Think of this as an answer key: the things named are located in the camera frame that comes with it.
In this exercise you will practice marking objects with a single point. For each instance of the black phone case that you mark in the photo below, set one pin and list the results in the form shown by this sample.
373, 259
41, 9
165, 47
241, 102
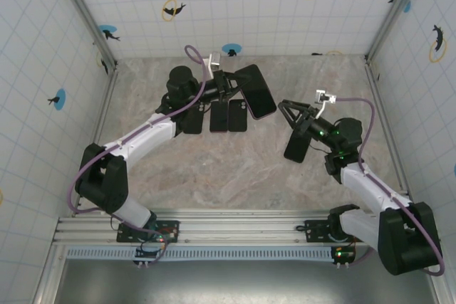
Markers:
295, 149
237, 119
194, 122

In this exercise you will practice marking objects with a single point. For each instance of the black smartphone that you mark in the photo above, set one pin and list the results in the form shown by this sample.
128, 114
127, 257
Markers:
218, 119

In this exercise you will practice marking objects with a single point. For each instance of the pink-edged smartphone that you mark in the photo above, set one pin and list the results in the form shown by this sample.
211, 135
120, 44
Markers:
260, 97

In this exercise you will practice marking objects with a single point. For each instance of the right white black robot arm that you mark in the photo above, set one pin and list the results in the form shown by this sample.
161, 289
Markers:
409, 240

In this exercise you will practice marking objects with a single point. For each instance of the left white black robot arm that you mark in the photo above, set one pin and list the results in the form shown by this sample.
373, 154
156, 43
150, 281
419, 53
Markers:
103, 179

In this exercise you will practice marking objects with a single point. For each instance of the small controller circuit board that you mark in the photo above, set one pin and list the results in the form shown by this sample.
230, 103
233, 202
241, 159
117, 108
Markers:
343, 255

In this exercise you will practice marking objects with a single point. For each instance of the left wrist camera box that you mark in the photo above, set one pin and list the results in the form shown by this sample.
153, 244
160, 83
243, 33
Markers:
214, 63

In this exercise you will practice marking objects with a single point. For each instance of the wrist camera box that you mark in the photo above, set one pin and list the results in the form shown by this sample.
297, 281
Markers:
214, 63
325, 97

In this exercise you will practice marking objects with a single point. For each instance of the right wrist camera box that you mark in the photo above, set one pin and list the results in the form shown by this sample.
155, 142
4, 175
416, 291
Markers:
325, 97

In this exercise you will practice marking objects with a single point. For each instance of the aluminium side rail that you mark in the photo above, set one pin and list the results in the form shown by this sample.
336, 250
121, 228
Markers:
105, 104
382, 104

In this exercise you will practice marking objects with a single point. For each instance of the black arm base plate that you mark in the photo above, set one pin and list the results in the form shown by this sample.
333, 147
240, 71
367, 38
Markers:
315, 227
124, 236

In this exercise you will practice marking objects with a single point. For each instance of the aluminium mounting rail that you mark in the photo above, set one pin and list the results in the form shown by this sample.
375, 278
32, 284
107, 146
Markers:
242, 227

